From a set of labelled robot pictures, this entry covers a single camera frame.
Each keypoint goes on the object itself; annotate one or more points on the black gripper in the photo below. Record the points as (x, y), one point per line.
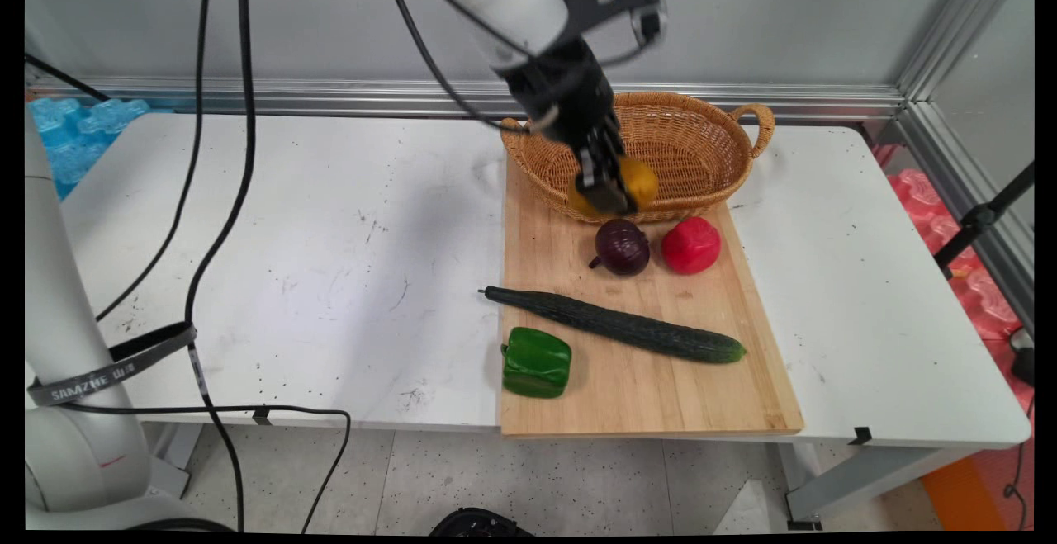
(566, 94)

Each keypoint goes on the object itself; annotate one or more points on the yellow toy potato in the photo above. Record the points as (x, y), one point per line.
(644, 181)

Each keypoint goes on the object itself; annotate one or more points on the purple toy onion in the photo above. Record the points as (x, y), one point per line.
(623, 247)

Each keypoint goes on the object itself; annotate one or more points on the woven wicker basket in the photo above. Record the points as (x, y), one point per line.
(702, 148)

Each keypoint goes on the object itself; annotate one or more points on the red toy tomato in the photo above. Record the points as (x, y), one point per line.
(690, 245)

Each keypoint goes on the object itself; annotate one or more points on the dark green toy cucumber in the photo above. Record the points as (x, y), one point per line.
(619, 325)

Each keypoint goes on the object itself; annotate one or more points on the green toy bell pepper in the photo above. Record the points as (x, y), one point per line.
(537, 362)

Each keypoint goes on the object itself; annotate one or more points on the wooden cutting board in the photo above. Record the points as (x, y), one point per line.
(628, 399)

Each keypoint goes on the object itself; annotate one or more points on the black tape piece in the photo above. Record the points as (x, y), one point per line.
(860, 435)
(263, 416)

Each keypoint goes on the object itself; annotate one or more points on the black tripod stand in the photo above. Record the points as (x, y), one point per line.
(978, 220)

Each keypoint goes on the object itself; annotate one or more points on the black round floor object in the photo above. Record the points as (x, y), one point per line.
(479, 522)

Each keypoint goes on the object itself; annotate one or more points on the red foam mat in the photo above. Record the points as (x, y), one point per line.
(978, 296)

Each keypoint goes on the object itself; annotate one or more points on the grey table leg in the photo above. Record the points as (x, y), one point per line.
(867, 474)

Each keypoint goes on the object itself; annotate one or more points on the small black device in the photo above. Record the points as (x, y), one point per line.
(1024, 362)

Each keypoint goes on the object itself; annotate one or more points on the orange floor strip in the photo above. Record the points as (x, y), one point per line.
(962, 494)

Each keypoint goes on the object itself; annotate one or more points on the blue foam mat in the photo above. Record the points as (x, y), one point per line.
(78, 139)

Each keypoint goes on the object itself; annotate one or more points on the horizontal aluminium frame rail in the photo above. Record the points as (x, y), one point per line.
(330, 98)

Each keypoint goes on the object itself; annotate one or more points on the slanted aluminium frame rail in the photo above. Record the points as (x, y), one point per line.
(950, 172)

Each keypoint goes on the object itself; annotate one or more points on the aluminium frame corner post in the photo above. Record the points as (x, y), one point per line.
(958, 24)

